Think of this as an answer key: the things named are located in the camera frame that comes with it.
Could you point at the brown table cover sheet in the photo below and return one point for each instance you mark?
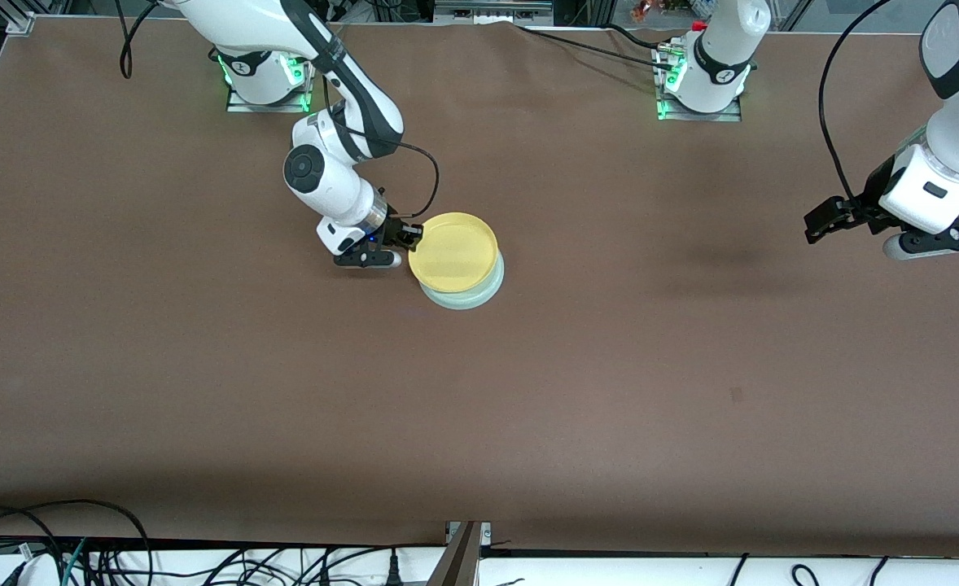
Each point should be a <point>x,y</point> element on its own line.
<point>610,366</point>

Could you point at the orange toy figure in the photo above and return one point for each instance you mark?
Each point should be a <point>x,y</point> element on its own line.
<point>642,10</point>

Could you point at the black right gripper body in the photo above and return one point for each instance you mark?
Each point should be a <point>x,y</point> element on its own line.
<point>392,227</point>

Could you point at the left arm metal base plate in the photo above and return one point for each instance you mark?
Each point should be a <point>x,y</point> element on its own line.
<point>732,116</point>

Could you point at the silver corner bracket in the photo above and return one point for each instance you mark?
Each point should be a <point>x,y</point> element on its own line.
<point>450,531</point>

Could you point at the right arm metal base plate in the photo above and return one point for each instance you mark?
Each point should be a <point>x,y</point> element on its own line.
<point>239,107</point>

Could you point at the yellow plate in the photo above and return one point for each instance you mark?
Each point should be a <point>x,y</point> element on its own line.
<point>453,252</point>

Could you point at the pale green plate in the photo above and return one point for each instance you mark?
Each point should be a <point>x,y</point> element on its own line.
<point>463,302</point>

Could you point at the grey electrical unit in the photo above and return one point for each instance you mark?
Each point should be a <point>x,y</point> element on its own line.
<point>492,10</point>

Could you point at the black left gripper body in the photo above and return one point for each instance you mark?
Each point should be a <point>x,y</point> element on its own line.
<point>867,201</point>

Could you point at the black power plug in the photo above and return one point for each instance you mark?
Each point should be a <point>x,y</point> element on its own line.
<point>394,570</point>

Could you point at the white lower shelf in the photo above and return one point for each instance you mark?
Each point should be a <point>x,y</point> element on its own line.
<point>610,574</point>

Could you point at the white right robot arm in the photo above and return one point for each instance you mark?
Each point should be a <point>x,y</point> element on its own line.
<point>325,179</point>

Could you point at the aluminium profile post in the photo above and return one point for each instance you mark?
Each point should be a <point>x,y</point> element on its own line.
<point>455,561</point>

